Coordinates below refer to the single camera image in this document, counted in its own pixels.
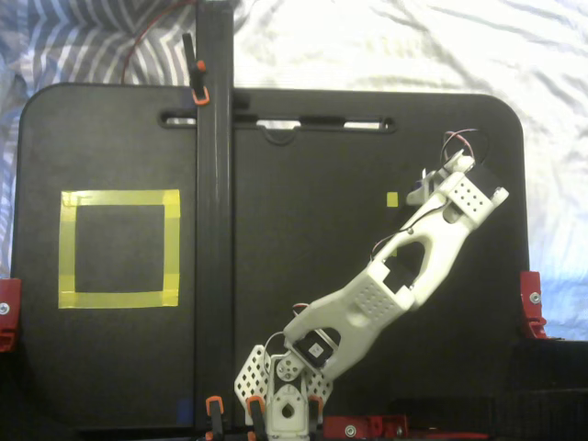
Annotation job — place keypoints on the blue tape piece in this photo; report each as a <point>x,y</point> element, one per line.
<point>184,409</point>

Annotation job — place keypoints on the red corner bracket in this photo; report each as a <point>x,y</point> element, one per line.
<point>9,294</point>
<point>530,285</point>

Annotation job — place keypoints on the black curved backdrop sheet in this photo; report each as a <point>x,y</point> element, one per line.
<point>551,367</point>

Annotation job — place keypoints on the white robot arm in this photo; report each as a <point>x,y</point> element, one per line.
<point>367,298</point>

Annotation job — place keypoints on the orange black spring clamp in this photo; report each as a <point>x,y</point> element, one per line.
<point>215,406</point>
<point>255,409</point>
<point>198,87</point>
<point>314,406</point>

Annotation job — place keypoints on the blue white striped cloth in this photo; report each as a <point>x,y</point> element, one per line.
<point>69,46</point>

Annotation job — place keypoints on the red post base bracket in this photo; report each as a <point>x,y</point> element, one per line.
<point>367,425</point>

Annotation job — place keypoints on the white bedsheet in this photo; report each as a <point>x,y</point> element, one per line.
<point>413,46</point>

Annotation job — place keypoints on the yellow tape square outline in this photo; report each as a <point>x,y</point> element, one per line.
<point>119,197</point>

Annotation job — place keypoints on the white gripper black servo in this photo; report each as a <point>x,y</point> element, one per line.
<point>419,195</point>

